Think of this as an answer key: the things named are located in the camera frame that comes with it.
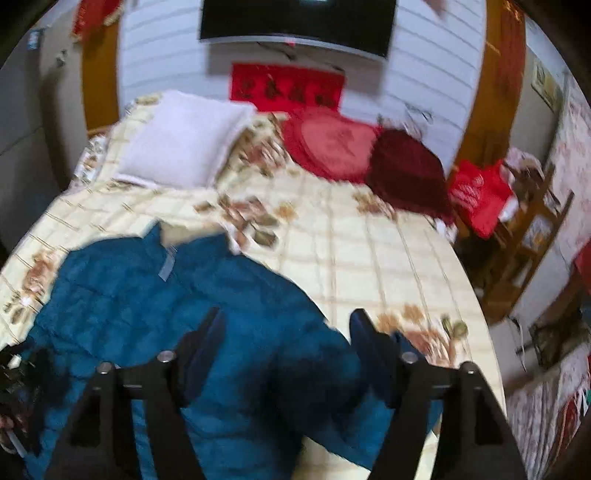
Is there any blue puffer jacket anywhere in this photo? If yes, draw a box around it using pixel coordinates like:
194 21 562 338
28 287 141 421
18 221 445 480

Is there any person's left hand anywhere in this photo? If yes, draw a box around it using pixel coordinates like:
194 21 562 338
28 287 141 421
0 415 21 454

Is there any floral cream bed quilt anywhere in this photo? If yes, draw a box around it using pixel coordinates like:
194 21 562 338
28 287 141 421
1 95 505 479

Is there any wooden chair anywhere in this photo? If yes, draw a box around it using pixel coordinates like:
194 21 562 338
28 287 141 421
475 163 574 326

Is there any red shopping bag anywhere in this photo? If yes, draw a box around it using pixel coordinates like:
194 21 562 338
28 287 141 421
448 159 513 239

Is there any dark red velvet cushion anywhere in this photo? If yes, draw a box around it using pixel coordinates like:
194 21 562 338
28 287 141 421
366 129 454 225

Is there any white square pillow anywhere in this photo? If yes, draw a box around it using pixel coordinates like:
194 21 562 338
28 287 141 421
114 90 256 190

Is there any red heart-shaped cushion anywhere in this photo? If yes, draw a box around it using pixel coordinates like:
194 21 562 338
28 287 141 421
281 107 383 184

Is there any red calligraphy banner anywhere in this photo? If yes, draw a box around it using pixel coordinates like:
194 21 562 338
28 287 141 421
229 63 346 113

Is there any red tassel wall decoration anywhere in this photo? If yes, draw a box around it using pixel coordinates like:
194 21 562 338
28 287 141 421
70 0 124 42

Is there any wall-mounted black television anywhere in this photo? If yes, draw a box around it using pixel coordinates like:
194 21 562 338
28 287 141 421
199 0 397 58

